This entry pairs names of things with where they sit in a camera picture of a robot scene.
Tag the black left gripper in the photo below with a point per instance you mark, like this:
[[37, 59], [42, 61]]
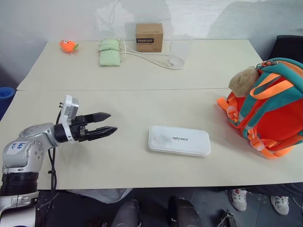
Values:
[[78, 128]]

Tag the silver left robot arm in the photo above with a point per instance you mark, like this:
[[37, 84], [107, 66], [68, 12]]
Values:
[[28, 142]]

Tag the white rectangular pouch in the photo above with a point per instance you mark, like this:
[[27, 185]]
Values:
[[179, 141]]

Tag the orange and teal backpack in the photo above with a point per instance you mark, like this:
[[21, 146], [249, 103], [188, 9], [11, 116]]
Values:
[[267, 111]]

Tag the white plastic bag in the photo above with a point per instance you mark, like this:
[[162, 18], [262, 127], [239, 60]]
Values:
[[101, 194]]

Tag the orange plush toy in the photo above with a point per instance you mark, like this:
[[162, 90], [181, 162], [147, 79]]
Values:
[[68, 46]]

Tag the blue barrel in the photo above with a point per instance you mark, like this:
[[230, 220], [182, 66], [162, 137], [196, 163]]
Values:
[[5, 99]]

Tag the brown cardboard box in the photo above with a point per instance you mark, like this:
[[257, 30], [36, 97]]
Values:
[[149, 37]]

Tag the clear plastic bag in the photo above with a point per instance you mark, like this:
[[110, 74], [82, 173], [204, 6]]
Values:
[[175, 49]]

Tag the beige plush toy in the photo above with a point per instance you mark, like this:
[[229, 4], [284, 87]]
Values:
[[242, 81]]

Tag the white sneaker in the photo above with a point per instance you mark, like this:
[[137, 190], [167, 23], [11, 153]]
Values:
[[280, 203], [237, 199]]

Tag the black chair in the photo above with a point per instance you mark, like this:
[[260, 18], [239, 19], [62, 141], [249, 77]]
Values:
[[289, 48]]

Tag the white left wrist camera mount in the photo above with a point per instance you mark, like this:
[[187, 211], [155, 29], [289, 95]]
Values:
[[69, 110]]

